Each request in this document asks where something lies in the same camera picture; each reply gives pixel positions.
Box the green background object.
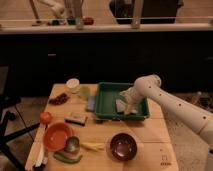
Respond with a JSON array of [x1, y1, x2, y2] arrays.
[[51, 20, 60, 26]]

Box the small metal cup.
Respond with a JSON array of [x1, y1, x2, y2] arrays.
[[64, 136, 80, 153]]

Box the grey towel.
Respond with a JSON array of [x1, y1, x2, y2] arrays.
[[115, 98, 138, 115]]

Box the dark grape bunch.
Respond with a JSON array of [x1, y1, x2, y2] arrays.
[[49, 93, 69, 105]]

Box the red background object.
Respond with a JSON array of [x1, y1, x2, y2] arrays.
[[83, 17, 94, 25]]

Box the black chair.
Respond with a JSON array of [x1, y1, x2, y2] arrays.
[[0, 66, 39, 171]]

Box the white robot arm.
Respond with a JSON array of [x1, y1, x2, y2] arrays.
[[121, 75, 213, 146]]

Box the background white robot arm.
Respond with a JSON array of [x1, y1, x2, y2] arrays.
[[40, 0, 65, 19]]

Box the white round cup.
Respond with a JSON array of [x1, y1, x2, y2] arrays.
[[66, 78, 80, 93]]

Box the purple bowl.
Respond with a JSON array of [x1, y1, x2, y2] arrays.
[[109, 133, 137, 162]]

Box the green plastic tray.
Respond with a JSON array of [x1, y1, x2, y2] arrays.
[[95, 82, 149, 121]]

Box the orange bowl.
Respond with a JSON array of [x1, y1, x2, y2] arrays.
[[43, 122, 74, 152]]

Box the yellow banana toy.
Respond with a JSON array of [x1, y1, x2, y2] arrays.
[[81, 143, 104, 151]]

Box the blue sponge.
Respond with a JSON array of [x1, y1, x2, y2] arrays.
[[86, 96, 96, 112]]

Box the red tomato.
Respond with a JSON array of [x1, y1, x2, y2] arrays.
[[39, 112, 52, 124]]

